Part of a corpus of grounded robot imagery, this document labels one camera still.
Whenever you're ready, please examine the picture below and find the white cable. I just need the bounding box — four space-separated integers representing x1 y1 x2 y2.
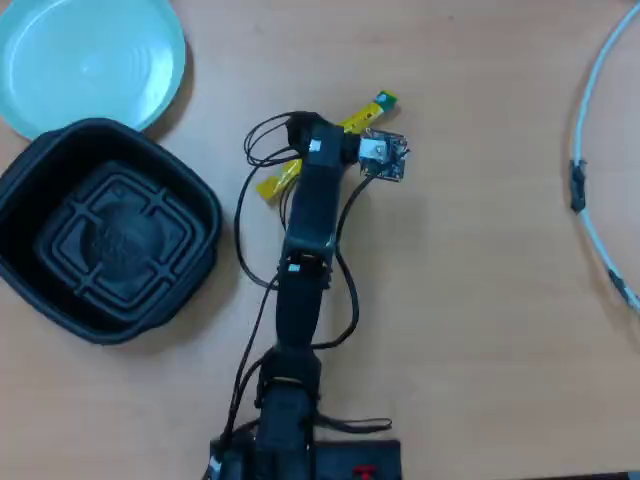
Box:
571 2 640 314

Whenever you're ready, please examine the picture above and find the black tape wrap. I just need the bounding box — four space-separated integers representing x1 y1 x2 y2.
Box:
606 267 632 303

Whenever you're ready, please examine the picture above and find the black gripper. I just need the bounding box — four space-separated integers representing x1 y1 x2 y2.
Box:
287 110 362 169

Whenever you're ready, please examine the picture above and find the black plastic bowl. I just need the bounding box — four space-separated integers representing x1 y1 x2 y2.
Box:
0 117 225 345

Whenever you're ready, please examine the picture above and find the gripper-mounted camera circuit board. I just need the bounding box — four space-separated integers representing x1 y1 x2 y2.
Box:
357 126 412 185

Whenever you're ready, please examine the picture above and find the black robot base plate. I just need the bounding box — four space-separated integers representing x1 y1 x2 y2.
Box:
209 433 404 480

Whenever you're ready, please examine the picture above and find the black cable connector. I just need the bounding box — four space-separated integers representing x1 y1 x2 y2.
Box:
568 158 588 213

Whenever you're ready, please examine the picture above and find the yellow instant coffee stick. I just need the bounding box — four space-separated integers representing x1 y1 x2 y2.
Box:
255 89 400 206

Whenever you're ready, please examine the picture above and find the black camera cable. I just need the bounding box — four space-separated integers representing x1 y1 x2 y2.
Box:
312 172 394 434

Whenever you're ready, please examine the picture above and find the teal plastic plate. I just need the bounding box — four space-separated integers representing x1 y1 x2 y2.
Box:
0 0 188 141

